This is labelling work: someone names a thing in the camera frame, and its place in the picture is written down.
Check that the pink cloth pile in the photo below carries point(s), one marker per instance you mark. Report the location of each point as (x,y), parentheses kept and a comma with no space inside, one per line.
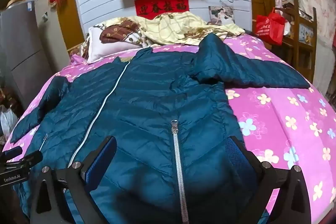
(282,3)

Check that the red wall banner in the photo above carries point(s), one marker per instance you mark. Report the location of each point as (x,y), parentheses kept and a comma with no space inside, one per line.
(162,5)

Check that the teal quilted jacket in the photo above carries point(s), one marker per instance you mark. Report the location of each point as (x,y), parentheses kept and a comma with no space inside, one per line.
(157,87)

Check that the photo poster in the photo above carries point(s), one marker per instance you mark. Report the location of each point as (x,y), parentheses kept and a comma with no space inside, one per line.
(221,15)

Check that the red shopping bag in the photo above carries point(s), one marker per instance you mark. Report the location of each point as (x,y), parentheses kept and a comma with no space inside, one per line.
(270,28)

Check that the pink floral bed sheet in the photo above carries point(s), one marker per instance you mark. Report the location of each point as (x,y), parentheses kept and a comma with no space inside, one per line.
(275,113)

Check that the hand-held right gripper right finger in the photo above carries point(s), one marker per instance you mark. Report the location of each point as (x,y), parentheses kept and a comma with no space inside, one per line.
(236,155)

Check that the yellow and brown floral quilt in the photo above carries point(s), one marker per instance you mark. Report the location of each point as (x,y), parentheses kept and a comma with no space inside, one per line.
(173,29)

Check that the white pillow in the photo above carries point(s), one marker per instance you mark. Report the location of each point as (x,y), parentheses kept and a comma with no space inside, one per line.
(105,52)

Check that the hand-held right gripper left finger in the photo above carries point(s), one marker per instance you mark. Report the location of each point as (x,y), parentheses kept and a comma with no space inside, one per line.
(101,158)

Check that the wooden shelf rack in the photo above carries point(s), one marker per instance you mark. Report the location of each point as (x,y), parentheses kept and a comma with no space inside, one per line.
(295,29)

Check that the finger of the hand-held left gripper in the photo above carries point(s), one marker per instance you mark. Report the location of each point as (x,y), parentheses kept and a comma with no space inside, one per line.
(11,153)
(29,158)

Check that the white plastic bag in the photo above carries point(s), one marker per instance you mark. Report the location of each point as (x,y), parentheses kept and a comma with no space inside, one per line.
(8,119)

